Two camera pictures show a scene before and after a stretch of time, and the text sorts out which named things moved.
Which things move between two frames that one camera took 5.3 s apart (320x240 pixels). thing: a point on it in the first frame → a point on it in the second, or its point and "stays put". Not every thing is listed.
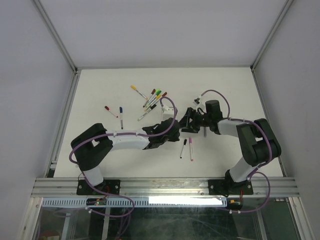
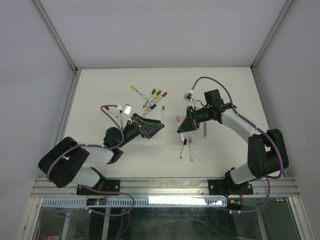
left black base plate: (112, 186) stays put
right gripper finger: (185, 120) stays put
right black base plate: (227, 187) stays put
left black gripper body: (174, 138) → (134, 129)
